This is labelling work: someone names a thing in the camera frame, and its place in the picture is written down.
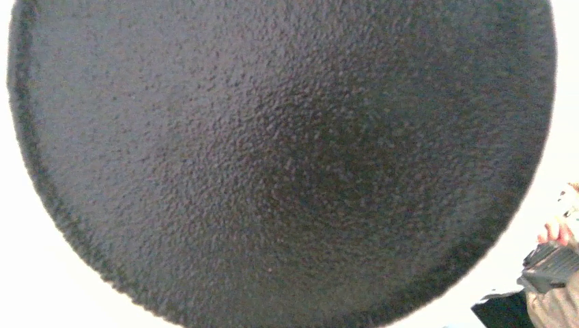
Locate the matte black mug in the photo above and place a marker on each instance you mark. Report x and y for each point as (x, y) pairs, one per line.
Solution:
(282, 163)

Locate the person hand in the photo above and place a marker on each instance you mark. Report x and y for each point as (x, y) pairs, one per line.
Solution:
(558, 232)

